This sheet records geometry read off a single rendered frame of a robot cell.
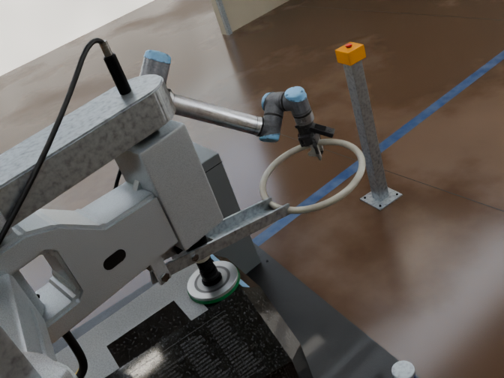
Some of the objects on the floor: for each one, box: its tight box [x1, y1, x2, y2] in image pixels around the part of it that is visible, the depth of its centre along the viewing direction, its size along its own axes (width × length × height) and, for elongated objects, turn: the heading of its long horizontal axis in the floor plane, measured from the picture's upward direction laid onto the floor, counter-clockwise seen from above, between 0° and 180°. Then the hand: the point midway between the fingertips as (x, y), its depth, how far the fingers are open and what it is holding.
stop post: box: [335, 42, 403, 211], centre depth 346 cm, size 20×20×109 cm
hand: (322, 154), depth 272 cm, fingers closed on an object, 4 cm apart
